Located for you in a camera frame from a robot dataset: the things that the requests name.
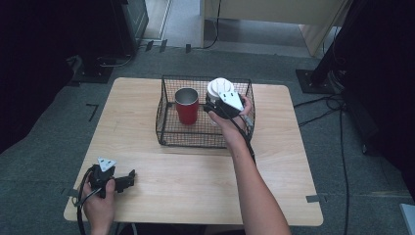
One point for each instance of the black cabinet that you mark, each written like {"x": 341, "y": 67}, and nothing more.
{"x": 130, "y": 23}

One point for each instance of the black angled floor tape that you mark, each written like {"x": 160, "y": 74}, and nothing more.
{"x": 93, "y": 110}

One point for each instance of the black stand base plate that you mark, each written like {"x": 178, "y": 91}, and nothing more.
{"x": 91, "y": 74}
{"x": 313, "y": 81}

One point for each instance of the white cup with lid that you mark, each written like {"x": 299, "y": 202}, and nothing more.
{"x": 220, "y": 87}

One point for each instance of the black floor tape strip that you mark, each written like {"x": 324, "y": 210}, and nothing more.
{"x": 148, "y": 45}
{"x": 188, "y": 48}
{"x": 163, "y": 45}

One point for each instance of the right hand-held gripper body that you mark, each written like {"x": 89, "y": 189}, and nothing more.
{"x": 228, "y": 106}

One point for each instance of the person's left hand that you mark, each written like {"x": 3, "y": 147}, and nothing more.
{"x": 98, "y": 207}

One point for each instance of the red metal cup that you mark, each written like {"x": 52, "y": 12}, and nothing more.
{"x": 187, "y": 106}

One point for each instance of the black curtain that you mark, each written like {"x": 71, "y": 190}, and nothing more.
{"x": 385, "y": 71}
{"x": 36, "y": 58}

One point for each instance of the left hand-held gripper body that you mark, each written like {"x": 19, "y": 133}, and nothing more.
{"x": 101, "y": 174}

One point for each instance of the white box corner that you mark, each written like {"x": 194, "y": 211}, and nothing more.
{"x": 408, "y": 218}

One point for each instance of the grey tape strip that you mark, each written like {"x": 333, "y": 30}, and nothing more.
{"x": 313, "y": 198}
{"x": 73, "y": 192}

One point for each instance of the person's right hand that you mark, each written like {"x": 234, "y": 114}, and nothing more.
{"x": 233, "y": 129}

